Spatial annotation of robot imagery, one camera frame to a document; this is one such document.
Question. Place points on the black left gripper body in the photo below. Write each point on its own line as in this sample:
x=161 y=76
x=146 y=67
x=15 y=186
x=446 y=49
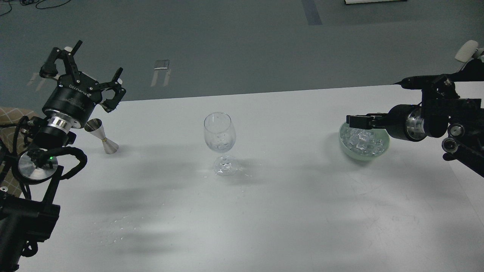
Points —
x=74 y=101

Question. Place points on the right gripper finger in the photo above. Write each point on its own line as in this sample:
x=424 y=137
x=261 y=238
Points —
x=369 y=121

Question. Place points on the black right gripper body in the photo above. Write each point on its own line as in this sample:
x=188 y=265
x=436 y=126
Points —
x=406 y=123

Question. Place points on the green bowl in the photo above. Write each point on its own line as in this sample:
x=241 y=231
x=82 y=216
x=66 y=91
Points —
x=349 y=151

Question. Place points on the steel double jigger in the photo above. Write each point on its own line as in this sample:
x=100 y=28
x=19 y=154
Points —
x=95 y=127

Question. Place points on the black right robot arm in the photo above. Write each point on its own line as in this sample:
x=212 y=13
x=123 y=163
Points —
x=442 y=113

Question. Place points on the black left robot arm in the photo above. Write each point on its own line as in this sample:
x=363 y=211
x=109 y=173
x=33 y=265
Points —
x=37 y=153

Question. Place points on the clear ice cubes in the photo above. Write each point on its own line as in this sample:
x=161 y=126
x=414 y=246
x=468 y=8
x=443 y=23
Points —
x=363 y=142

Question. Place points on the clear wine glass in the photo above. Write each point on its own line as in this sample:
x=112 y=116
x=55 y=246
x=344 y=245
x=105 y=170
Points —
x=220 y=137

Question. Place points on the metal floor plate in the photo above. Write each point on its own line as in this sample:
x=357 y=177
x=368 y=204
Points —
x=161 y=64

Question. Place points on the white chair backrest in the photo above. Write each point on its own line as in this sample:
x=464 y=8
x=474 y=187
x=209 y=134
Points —
x=469 y=51

